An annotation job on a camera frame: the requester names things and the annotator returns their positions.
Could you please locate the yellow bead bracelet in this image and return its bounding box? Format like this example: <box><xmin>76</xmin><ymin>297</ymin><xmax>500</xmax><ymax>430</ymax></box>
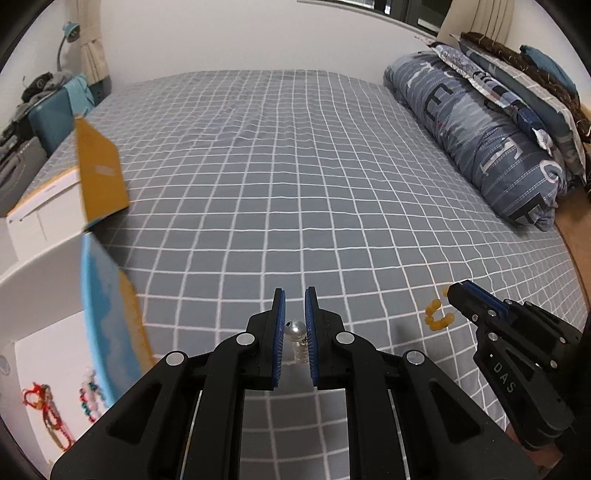
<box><xmin>423</xmin><ymin>285</ymin><xmax>457</xmax><ymax>332</ymax></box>

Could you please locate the multicolour glass bead bracelet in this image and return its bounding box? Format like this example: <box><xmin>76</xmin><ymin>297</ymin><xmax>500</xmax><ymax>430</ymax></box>
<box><xmin>79</xmin><ymin>377</ymin><xmax>103</xmax><ymax>423</ymax></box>

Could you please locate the red cord bracelet gold charm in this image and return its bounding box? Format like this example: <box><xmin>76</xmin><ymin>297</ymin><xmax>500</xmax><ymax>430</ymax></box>
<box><xmin>41</xmin><ymin>384</ymin><xmax>75</xmax><ymax>452</ymax></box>

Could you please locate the white pearl bead string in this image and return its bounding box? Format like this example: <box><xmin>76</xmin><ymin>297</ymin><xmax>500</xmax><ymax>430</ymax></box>
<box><xmin>283</xmin><ymin>319</ymin><xmax>310</xmax><ymax>365</ymax></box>

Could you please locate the person right hand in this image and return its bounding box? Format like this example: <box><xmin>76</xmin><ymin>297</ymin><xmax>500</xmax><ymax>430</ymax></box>
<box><xmin>505</xmin><ymin>424</ymin><xmax>563</xmax><ymax>479</ymax></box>

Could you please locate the wooden bed headboard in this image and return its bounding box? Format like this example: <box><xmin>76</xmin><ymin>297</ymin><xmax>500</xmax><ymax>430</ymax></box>
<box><xmin>552</xmin><ymin>105</ymin><xmax>591</xmax><ymax>296</ymax></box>

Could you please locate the blue yellow cardboard box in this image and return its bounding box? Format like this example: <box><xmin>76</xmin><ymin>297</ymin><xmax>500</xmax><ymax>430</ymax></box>
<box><xmin>1</xmin><ymin>118</ymin><xmax>154</xmax><ymax>478</ymax></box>

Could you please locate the blue grey folded duvet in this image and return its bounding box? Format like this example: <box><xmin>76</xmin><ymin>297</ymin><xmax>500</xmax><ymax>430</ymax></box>
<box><xmin>385</xmin><ymin>51</ymin><xmax>566</xmax><ymax>231</ymax></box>

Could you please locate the grey patterned pillow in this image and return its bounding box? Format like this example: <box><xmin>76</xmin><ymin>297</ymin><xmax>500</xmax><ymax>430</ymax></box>
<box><xmin>429</xmin><ymin>37</ymin><xmax>586</xmax><ymax>180</ymax></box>

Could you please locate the grey checked bed sheet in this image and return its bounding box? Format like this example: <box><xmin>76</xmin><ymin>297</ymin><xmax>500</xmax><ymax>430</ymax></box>
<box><xmin>32</xmin><ymin>68</ymin><xmax>588</xmax><ymax>480</ymax></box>

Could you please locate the brown fuzzy blanket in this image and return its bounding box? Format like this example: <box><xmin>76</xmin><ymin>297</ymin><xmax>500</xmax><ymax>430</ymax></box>
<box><xmin>461</xmin><ymin>32</ymin><xmax>590</xmax><ymax>143</ymax></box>

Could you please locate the teal small cushion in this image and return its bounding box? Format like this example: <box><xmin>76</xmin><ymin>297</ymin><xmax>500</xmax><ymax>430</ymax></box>
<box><xmin>520</xmin><ymin>45</ymin><xmax>578</xmax><ymax>96</ymax></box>

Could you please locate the beige right curtain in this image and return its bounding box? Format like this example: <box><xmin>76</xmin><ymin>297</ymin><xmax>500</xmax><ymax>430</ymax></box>
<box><xmin>437</xmin><ymin>0</ymin><xmax>515</xmax><ymax>47</ymax></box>

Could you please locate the beige curtain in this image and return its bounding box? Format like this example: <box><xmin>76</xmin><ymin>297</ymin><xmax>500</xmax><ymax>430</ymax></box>
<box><xmin>75</xmin><ymin>0</ymin><xmax>109</xmax><ymax>85</ymax></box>
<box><xmin>437</xmin><ymin>0</ymin><xmax>515</xmax><ymax>47</ymax></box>

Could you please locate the dark window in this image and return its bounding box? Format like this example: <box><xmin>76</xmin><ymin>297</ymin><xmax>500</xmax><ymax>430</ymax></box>
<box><xmin>308</xmin><ymin>0</ymin><xmax>452</xmax><ymax>36</ymax></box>

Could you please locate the grey suitcase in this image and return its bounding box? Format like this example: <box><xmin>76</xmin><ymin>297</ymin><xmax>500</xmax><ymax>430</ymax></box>
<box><xmin>0</xmin><ymin>137</ymin><xmax>48</xmax><ymax>218</ymax></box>

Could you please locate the teal suitcase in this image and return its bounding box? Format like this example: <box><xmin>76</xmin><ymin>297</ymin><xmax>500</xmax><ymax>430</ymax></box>
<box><xmin>27</xmin><ymin>74</ymin><xmax>95</xmax><ymax>156</ymax></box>

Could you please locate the beige left curtain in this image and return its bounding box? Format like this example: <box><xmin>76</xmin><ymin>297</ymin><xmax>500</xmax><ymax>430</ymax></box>
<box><xmin>75</xmin><ymin>0</ymin><xmax>109</xmax><ymax>85</ymax></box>

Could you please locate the teal desk lamp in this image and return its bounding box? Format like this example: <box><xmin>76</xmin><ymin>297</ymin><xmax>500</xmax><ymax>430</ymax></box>
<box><xmin>56</xmin><ymin>20</ymin><xmax>81</xmax><ymax>73</ymax></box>

